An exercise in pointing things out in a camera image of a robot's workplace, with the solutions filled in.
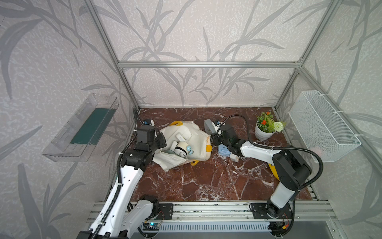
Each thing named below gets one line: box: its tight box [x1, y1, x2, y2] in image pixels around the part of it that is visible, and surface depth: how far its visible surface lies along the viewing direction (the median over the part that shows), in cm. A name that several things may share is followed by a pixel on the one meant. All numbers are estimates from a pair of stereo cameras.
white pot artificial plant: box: [254, 111, 287, 141], surface depth 93 cm
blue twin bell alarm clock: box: [175, 140, 194, 155], surface depth 91 cm
